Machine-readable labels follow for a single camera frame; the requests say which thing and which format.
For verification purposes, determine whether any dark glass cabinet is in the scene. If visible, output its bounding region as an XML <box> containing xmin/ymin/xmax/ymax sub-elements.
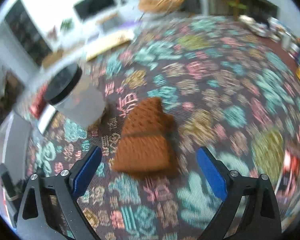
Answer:
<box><xmin>5</xmin><ymin>0</ymin><xmax>52</xmax><ymax>67</ymax></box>

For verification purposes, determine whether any black television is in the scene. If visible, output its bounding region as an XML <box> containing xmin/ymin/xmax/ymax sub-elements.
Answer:
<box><xmin>74</xmin><ymin>0</ymin><xmax>117</xmax><ymax>21</ymax></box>

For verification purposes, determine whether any wooden side table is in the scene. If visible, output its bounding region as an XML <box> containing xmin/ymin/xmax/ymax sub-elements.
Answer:
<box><xmin>207</xmin><ymin>0</ymin><xmax>279</xmax><ymax>21</ymax></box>

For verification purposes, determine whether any orange lounge chair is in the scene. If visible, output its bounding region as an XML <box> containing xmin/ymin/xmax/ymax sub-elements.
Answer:
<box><xmin>138</xmin><ymin>0</ymin><xmax>185</xmax><ymax>14</ymax></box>

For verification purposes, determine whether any brown cloth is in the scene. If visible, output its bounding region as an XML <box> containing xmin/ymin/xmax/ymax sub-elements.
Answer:
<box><xmin>112</xmin><ymin>97</ymin><xmax>177</xmax><ymax>178</ymax></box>

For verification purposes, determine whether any clear jar black lid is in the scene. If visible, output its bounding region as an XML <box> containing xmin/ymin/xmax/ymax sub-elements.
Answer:
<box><xmin>44</xmin><ymin>63</ymin><xmax>106</xmax><ymax>130</ymax></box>

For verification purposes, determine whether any red patterned pouch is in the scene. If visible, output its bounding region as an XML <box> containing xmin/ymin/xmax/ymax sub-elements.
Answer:
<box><xmin>29</xmin><ymin>83</ymin><xmax>47</xmax><ymax>119</ymax></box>

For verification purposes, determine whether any cardboard box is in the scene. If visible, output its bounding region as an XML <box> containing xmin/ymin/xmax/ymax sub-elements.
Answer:
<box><xmin>42</xmin><ymin>49</ymin><xmax>64</xmax><ymax>68</ymax></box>

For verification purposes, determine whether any patterned woven tablecloth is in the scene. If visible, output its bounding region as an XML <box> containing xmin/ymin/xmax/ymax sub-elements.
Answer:
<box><xmin>25</xmin><ymin>17</ymin><xmax>300</xmax><ymax>239</ymax></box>

